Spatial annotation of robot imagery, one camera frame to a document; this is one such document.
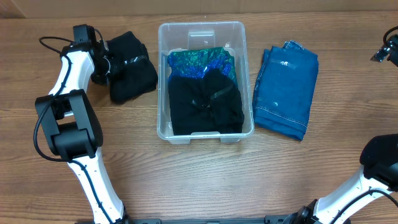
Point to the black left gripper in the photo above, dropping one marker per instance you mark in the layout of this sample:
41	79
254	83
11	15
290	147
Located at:
102	79

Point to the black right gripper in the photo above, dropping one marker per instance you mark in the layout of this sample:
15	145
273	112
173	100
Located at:
392	56

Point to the black garment with tape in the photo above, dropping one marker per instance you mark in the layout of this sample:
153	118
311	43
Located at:
132	74

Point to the shiny blue green garment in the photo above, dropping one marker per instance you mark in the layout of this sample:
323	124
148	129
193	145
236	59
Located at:
196	63

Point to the blue jeans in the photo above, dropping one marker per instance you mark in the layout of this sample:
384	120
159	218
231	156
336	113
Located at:
284	89

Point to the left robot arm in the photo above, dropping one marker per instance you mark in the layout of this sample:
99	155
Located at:
68	130

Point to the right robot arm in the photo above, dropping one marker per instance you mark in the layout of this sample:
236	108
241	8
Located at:
376	177

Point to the clear plastic storage bin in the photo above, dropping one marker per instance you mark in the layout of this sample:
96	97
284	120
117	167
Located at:
180	36

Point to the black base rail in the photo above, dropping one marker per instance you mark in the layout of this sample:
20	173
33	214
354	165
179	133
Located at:
269	219

